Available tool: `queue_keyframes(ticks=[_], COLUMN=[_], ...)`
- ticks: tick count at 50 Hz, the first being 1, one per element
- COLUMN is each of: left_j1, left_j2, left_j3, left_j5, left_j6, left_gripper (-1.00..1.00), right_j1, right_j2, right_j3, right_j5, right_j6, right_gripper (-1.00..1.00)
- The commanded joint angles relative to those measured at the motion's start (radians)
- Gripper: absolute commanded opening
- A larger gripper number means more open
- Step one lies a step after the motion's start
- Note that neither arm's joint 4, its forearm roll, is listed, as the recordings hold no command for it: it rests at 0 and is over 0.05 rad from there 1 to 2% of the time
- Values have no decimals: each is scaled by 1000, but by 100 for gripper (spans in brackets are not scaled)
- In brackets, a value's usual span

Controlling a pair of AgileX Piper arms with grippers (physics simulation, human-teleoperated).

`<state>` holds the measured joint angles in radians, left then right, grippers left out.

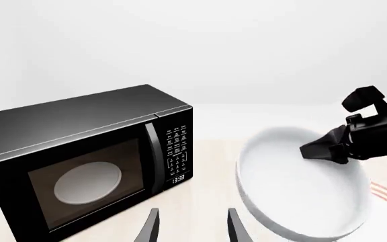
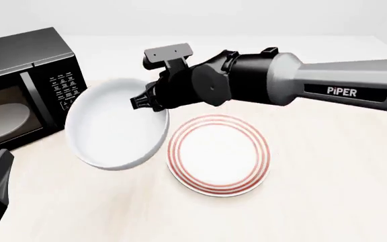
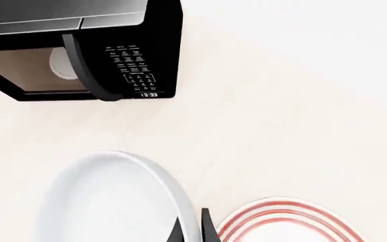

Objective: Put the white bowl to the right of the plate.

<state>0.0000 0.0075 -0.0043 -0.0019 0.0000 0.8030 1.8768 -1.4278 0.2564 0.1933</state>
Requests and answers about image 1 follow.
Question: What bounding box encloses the black microwave oven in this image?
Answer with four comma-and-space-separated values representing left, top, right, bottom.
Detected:
0, 83, 195, 242

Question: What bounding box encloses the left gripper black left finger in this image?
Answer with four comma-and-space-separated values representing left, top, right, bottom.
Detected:
132, 208, 161, 242

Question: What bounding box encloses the small flat plate on stalk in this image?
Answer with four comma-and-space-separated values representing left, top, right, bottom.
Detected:
341, 85, 387, 117

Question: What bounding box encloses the white bowl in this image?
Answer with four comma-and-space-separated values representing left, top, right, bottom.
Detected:
235, 126, 372, 242

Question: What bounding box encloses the white microwave turntable plate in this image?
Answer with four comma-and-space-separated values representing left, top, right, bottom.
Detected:
53, 161, 124, 206

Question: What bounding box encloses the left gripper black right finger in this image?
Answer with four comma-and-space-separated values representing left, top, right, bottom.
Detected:
227, 208, 254, 242

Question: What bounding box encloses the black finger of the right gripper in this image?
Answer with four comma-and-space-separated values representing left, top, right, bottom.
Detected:
299, 124, 349, 161
327, 143, 350, 165

